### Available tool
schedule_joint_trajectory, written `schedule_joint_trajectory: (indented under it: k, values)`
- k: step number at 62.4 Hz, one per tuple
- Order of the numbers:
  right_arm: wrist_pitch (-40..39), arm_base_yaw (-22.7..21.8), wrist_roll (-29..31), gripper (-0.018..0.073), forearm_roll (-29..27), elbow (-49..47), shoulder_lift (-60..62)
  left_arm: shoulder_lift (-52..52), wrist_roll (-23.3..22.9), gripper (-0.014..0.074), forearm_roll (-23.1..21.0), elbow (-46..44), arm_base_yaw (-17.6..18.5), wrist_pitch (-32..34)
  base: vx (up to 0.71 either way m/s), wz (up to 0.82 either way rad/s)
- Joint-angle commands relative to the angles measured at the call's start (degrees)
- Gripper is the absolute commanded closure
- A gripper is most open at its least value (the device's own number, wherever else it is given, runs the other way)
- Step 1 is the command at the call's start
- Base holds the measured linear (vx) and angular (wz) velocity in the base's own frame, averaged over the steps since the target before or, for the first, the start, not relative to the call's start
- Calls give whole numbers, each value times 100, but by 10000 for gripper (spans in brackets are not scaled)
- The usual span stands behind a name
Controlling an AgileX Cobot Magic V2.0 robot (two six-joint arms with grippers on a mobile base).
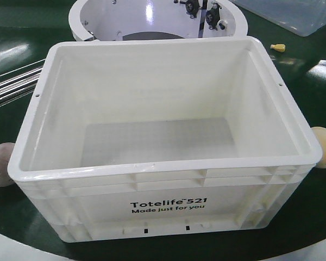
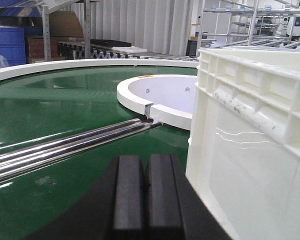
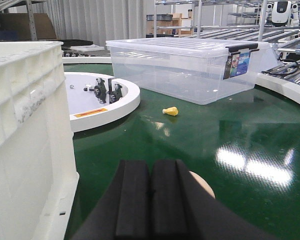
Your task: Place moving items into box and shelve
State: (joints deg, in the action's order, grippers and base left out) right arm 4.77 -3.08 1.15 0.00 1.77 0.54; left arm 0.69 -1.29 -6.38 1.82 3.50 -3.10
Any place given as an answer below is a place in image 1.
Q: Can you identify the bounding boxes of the pink plush ball toy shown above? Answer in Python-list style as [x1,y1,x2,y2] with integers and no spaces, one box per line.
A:
[0,142,15,188]

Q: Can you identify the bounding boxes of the white plastic tote box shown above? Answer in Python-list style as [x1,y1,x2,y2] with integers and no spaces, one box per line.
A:
[8,36,322,243]

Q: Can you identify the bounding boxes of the small yellow plastic knob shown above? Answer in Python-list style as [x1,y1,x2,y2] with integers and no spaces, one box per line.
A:
[270,43,286,53]

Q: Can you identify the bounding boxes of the metal rail rods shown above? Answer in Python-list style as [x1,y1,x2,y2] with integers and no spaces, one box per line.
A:
[0,59,45,107]

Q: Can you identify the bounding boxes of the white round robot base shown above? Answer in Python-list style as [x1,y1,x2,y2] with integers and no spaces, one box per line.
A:
[68,1,248,41]

